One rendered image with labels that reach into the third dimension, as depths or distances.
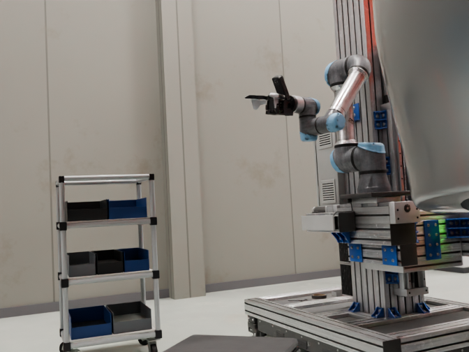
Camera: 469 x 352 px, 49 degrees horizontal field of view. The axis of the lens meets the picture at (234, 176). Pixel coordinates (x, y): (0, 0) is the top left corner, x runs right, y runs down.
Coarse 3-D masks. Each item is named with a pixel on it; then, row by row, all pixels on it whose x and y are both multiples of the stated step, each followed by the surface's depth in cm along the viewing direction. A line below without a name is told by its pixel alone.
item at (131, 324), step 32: (64, 192) 268; (64, 224) 266; (96, 224) 272; (128, 224) 278; (64, 256) 265; (96, 256) 276; (128, 256) 310; (64, 288) 263; (64, 320) 262; (96, 320) 300; (128, 320) 289; (160, 320) 281
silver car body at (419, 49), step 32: (384, 0) 96; (416, 0) 85; (448, 0) 77; (384, 32) 99; (416, 32) 87; (448, 32) 79; (384, 64) 103; (416, 64) 90; (448, 64) 82; (416, 96) 93; (448, 96) 84; (416, 128) 97; (448, 128) 87; (416, 160) 101; (448, 160) 90; (416, 192) 105; (448, 192) 92
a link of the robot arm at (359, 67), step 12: (348, 60) 237; (360, 60) 232; (348, 72) 233; (360, 72) 229; (348, 84) 225; (360, 84) 228; (336, 96) 223; (348, 96) 222; (336, 108) 218; (348, 108) 222; (324, 120) 216; (336, 120) 212; (324, 132) 219
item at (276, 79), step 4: (276, 76) 216; (280, 76) 215; (272, 80) 217; (276, 80) 215; (280, 80) 214; (276, 84) 216; (280, 84) 215; (284, 84) 216; (276, 88) 218; (280, 88) 217; (284, 88) 216; (276, 92) 220; (280, 92) 218; (284, 92) 217; (288, 96) 218; (288, 100) 219
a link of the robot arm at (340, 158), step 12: (336, 60) 247; (336, 72) 242; (336, 84) 242; (348, 120) 241; (336, 132) 245; (348, 132) 241; (336, 144) 242; (348, 144) 239; (336, 156) 242; (348, 156) 236; (336, 168) 244; (348, 168) 239
